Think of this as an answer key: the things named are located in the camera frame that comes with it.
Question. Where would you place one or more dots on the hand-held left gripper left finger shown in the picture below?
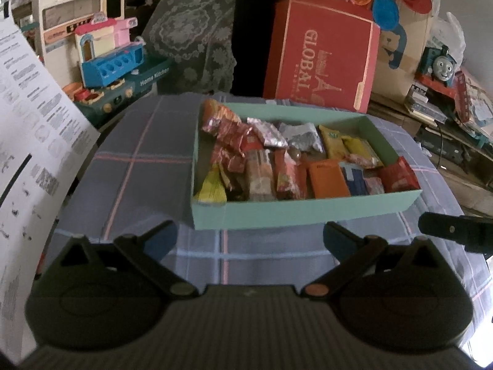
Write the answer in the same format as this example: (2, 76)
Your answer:
(161, 235)

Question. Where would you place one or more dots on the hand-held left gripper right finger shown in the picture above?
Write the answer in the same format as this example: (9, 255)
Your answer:
(335, 237)

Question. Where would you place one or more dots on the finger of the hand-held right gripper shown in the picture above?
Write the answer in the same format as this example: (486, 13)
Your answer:
(443, 225)

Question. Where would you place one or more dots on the green cardboard box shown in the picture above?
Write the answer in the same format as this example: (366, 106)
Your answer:
(289, 212)

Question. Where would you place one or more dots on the plain orange snack packet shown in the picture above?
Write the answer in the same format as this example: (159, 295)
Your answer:
(327, 179)

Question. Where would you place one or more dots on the blue white snack packet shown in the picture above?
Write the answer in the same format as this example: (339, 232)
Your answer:
(356, 181)

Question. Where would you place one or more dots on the small pink snack packet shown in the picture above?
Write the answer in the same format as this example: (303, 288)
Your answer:
(374, 187)

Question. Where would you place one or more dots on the red snack packet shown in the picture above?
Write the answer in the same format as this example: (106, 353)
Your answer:
(231, 162)
(398, 175)

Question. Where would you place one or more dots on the gold green snack packet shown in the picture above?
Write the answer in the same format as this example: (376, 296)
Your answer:
(212, 189)

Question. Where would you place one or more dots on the orange packet green mark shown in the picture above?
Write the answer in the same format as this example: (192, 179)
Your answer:
(289, 177)

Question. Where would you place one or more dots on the dark brown snack packet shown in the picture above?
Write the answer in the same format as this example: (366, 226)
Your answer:
(235, 185)

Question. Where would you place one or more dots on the yellow snack packet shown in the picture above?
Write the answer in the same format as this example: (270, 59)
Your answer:
(362, 150)
(333, 140)

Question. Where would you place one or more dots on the clear biscuit packet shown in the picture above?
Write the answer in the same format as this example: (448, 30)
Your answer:
(260, 177)

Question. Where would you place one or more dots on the silver packet purple edge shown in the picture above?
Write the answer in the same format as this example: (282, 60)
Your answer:
(302, 137)

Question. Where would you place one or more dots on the shiny red foil packet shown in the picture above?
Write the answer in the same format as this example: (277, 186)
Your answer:
(235, 138)

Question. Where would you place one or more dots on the crinkled silver foil packet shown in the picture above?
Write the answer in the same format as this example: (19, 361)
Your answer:
(265, 131)

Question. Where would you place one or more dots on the fries print snack packet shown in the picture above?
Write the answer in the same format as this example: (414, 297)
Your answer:
(219, 113)

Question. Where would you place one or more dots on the grey plaid blanket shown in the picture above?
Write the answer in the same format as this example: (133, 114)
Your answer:
(154, 185)

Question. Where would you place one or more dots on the stack of flat boxes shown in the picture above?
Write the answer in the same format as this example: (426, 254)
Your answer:
(423, 104)

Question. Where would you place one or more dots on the red toy train carriage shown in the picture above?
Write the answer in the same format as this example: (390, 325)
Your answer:
(464, 96)

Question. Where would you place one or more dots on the teal toy stove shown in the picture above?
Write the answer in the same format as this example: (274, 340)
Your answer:
(150, 79)

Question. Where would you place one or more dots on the white instruction sheet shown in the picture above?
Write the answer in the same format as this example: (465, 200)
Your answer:
(34, 142)

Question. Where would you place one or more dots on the blue toy train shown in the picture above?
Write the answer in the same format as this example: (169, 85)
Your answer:
(443, 65)

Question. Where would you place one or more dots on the bear print cardboard box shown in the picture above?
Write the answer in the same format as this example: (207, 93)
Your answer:
(408, 61)

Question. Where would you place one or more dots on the blue toy rack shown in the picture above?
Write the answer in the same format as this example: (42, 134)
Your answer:
(111, 67)

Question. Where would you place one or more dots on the red cardboard box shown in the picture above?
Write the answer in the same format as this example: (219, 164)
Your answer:
(319, 54)

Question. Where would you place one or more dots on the white plastic bag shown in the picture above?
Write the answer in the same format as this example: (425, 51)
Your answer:
(450, 31)

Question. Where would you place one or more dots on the grey floral cushion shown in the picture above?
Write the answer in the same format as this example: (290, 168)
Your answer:
(185, 34)

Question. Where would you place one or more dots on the pink toy house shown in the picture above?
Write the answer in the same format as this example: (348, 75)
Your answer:
(115, 34)

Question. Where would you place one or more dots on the cream toy kitchen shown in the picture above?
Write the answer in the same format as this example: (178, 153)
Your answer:
(57, 11)

